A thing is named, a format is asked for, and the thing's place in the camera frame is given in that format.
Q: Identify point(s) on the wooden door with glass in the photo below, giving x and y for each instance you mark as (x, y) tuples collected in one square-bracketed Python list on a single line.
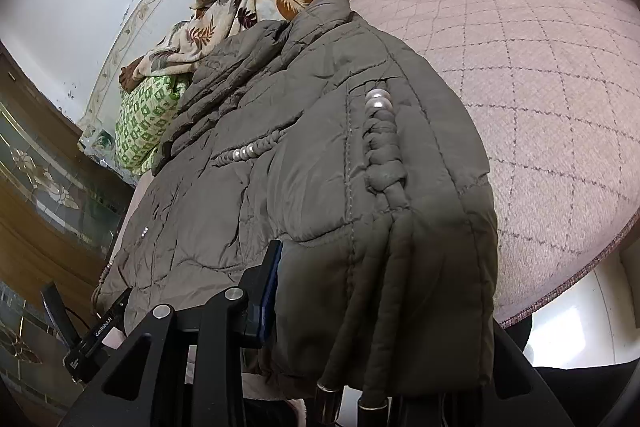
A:
[(45, 207)]

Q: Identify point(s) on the green patterned pillow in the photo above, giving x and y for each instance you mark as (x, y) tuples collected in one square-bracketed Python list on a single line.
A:
[(145, 117)]

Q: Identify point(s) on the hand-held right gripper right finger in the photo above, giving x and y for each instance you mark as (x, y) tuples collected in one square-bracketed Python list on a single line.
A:
[(505, 352)]

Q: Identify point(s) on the grey hooded puffer jacket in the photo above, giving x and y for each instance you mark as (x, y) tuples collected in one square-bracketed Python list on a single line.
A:
[(300, 157)]

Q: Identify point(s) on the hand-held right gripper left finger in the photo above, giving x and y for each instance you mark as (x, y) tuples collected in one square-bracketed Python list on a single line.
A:
[(269, 302)]

